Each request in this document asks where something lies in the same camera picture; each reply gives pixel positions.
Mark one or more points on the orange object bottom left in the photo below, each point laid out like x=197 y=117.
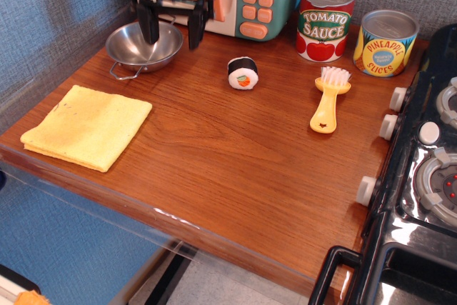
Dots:
x=31 y=298

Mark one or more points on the black toy stove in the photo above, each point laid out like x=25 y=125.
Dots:
x=408 y=254

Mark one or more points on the white stove knob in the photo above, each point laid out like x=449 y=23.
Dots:
x=397 y=98
x=365 y=190
x=387 y=126

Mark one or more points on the yellow folded towel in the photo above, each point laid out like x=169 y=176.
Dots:
x=88 y=127

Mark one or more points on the toy sushi roll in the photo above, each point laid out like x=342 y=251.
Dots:
x=242 y=73

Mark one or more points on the stainless steel colander bowl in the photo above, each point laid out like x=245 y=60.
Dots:
x=133 y=56

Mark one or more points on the tomato sauce can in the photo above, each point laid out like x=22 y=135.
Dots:
x=322 y=29

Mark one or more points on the white stove knob upper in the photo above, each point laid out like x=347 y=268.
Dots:
x=397 y=98

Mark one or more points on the white stove knob middle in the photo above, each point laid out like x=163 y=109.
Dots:
x=387 y=126

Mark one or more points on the yellow dish brush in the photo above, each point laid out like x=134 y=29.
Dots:
x=332 y=82

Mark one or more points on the white stove knob lower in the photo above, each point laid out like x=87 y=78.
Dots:
x=365 y=190

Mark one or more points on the pineapple slices can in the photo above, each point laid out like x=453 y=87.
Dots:
x=385 y=42

